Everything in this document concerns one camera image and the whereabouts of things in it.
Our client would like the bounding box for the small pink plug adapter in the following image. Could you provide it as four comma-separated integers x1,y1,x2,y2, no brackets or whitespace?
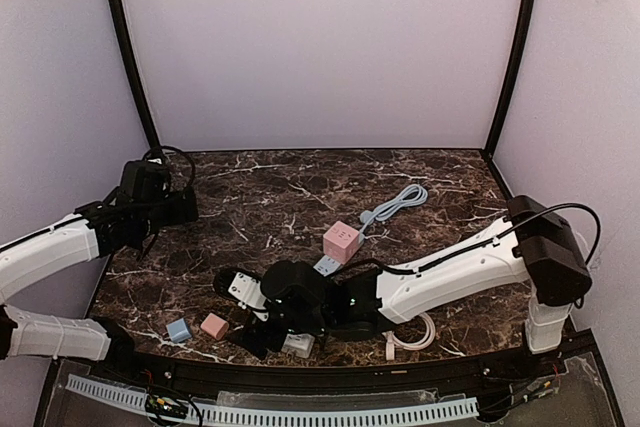
200,313,229,341

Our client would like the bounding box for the pink cube socket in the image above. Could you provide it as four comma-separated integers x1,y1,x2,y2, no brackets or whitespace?
323,221,361,265

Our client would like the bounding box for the light blue cable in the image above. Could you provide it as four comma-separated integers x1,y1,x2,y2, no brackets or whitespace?
358,183,430,241

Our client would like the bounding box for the light blue power strip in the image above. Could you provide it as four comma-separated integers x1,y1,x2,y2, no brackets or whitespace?
314,255,343,277

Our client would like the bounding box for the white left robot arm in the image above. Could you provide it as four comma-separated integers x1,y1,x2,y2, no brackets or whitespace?
1,154,198,363

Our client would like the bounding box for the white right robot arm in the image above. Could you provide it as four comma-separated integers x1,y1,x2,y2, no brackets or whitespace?
213,195,592,359

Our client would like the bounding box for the small blue plug adapter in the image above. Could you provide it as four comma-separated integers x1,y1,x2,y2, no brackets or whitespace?
166,318,192,344

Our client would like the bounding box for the white cube socket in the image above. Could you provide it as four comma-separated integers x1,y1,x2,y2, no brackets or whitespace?
281,333,315,359

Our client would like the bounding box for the black front frame rail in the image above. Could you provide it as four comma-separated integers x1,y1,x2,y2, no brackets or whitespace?
59,334,591,398

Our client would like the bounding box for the white coiled cable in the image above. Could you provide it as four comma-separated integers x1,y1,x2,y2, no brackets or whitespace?
382,310,435,361

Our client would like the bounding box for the black left frame post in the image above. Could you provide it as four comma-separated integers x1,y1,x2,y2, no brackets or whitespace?
108,0,161,148

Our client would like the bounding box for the black frame post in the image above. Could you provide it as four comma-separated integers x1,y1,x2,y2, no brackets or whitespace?
483,0,535,162
108,0,161,148

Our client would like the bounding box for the white slotted cable duct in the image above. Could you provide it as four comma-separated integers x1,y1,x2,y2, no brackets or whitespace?
65,374,478,426

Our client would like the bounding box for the black right frame post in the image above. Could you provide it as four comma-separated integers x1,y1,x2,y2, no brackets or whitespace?
483,0,535,162

